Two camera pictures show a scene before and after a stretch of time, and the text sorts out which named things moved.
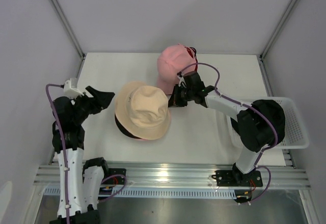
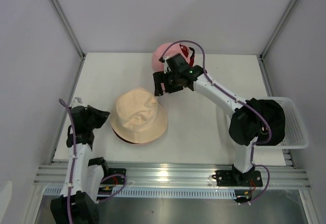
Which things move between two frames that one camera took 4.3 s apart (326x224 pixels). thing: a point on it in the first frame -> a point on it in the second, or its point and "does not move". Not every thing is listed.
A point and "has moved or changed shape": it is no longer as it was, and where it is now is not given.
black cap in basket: x=254 y=128 does not move
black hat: x=124 y=129 -> x=123 y=139
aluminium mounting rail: x=181 y=175 does not move
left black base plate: x=115 y=180 does not move
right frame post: x=263 y=66 does not move
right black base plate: x=233 y=178 does not move
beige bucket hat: x=143 y=110 has moved or changed shape
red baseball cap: x=193 y=55 -> x=184 y=49
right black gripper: x=174 y=101 -> x=160 y=77
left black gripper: x=101 y=101 -> x=102 y=115
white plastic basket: x=295 y=136 does not move
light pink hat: x=170 y=61 has moved or changed shape
